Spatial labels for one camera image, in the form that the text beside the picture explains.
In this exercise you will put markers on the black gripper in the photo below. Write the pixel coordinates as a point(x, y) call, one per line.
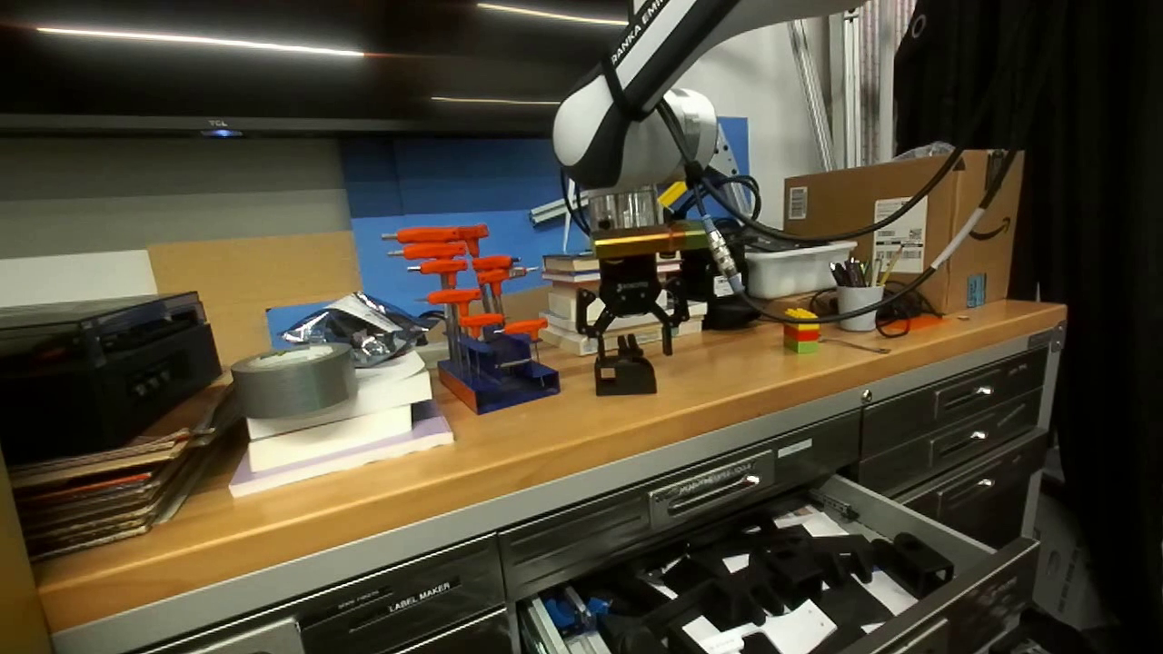
point(642, 290)

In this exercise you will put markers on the black plastic mount part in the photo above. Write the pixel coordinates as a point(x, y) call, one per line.
point(621, 375)

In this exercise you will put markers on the grey metal drawer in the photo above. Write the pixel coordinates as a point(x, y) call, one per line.
point(957, 593)

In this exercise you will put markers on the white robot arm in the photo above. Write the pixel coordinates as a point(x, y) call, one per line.
point(630, 132)

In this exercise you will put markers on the thin white rod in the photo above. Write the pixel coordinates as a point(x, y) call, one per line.
point(567, 231)

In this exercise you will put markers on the yellow bar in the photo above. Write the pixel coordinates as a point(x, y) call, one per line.
point(671, 195)

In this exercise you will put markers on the white plastic bin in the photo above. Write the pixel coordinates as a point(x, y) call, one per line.
point(786, 275)

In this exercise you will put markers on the colourful toy brick stack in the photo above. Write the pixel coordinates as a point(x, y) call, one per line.
point(801, 327)

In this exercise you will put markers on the blue board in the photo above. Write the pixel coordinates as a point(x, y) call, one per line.
point(485, 184)

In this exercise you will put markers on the grey tool cabinet workbench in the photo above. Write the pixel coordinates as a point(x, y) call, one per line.
point(581, 533)

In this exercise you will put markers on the white cup with pens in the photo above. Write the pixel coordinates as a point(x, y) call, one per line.
point(858, 309)

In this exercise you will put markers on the cardboard box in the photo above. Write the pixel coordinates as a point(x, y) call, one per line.
point(838, 201)

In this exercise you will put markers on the silver foil bag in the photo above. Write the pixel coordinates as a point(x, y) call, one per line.
point(356, 320)

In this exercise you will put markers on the black chunky plastic part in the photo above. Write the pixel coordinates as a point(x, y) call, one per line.
point(801, 564)

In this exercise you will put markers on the white card blue print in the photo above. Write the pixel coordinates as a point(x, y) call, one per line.
point(566, 620)

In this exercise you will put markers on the lavender flat book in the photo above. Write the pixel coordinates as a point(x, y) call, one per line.
point(366, 467)

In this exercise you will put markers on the white book stack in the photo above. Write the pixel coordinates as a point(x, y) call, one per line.
point(328, 441)

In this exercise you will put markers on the white paper sheet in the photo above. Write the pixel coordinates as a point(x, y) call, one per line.
point(793, 629)

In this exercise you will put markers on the black rounded plastic part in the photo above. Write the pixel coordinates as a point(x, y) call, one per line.
point(919, 564)

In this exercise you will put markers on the brown cardboard panel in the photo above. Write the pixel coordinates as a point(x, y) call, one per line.
point(242, 291)

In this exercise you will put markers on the black curtain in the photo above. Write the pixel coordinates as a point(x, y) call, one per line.
point(1092, 184)

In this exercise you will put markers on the black electronics box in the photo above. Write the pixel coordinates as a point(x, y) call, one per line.
point(94, 375)

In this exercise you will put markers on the stack of brown folders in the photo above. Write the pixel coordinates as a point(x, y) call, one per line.
point(111, 497)

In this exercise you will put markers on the white board panel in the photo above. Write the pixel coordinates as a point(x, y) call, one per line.
point(74, 277)

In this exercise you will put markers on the olive wrist camera box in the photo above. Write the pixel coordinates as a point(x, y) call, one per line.
point(649, 240)

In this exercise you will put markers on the aluminium angle bracket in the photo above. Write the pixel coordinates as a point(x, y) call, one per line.
point(545, 214)

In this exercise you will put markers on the aluminium frame rail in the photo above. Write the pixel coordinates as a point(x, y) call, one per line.
point(852, 96)

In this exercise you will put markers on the grey duct tape roll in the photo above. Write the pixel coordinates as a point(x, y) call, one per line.
point(293, 383)

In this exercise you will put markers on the black wall monitor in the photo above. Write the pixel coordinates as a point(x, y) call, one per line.
point(303, 73)

